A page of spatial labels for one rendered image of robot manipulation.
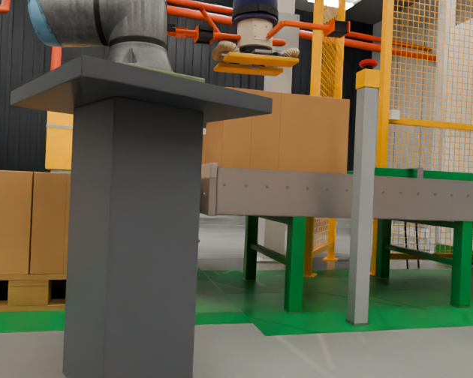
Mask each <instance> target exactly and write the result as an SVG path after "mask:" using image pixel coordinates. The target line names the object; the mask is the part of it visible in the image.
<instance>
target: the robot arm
mask: <svg viewBox="0 0 473 378"><path fill-rule="evenodd" d="M28 9H29V16H30V19H31V22H32V25H33V28H34V30H35V32H36V34H37V36H38V37H39V38H40V40H41V41H42V42H43V43H44V44H46V45H47V46H50V47H62V48H64V47H109V55H108V57H107V60H108V61H112V62H124V63H129V64H133V65H139V66H144V67H148V68H154V69H159V70H163V71H170V72H173V68H172V66H171V63H170V60H169V58H168V56H167V2H166V0H28Z"/></svg>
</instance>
